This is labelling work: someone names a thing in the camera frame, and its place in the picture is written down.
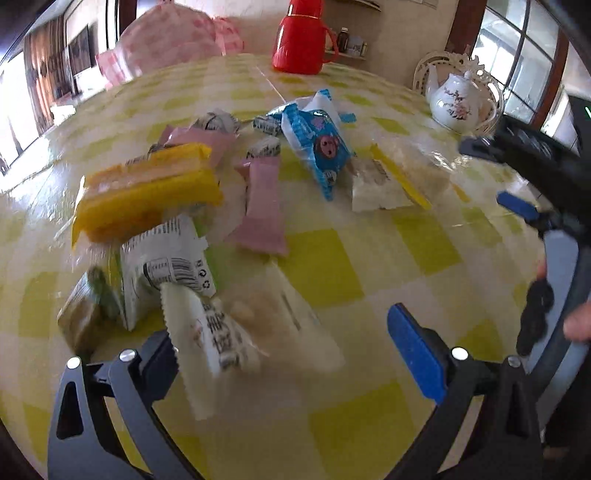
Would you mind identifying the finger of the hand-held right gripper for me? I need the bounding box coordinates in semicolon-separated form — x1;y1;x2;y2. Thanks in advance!
497;191;571;241
458;114;561;164

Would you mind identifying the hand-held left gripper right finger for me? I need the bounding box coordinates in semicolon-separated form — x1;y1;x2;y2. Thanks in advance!
383;302;546;480

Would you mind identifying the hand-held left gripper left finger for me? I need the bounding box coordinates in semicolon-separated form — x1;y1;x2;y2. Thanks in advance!
46;329;206;480

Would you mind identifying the white packet black print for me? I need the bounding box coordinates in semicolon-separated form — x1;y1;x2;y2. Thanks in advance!
159;281;262;421

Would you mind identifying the green snack packet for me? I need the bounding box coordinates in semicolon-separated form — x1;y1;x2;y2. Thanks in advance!
58;267;125;356

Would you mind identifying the clear packet yellow stripe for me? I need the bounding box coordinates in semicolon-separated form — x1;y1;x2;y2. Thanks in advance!
351;143;451;213

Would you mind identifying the white barcode snack packet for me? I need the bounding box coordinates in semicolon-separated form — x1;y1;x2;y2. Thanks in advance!
120;215;218;330

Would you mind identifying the clear snack packet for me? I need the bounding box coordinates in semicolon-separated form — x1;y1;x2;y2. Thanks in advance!
222;263;347;374

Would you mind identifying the blue cartoon snack packet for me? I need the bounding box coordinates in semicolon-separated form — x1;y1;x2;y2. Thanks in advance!
281;104;356;202

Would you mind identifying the blue white snack packet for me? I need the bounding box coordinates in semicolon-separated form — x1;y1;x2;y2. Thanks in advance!
268;89;356;134

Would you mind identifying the yellow snack packet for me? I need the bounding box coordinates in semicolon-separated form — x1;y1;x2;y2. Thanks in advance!
73;142;225;245

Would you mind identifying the small white blue candy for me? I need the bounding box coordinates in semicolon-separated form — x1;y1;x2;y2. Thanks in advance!
246;136;282;160
191;108;241;137
253;115;283;136

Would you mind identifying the person's right hand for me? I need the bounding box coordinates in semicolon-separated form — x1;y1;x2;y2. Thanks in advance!
562;298;591;343

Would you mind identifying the white floral teapot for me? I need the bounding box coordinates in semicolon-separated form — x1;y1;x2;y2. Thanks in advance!
425;62;497;134

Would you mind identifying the white ornate tray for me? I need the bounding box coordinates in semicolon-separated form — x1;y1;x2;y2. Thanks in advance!
412;50;506;137

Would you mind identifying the window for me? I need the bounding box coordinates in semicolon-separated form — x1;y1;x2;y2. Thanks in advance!
475;0;571;134

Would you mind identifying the yellow checkered tablecloth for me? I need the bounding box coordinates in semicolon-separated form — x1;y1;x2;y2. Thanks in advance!
0;53;583;480

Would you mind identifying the red thermos jug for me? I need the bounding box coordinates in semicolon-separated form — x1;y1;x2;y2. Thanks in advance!
271;0;342;75

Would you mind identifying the brown curtain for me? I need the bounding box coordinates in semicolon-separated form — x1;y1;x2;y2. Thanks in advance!
23;32;58;134

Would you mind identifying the pink checkered food cover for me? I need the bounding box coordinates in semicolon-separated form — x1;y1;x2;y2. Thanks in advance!
95;0;245;90

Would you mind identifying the television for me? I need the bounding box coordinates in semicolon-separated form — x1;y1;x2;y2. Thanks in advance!
67;25;92;77

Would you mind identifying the dark wooden door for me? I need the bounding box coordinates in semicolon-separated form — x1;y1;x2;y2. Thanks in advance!
117;0;139;44

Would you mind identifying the wall shelf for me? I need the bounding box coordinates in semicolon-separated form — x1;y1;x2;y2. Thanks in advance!
323;0;382;62

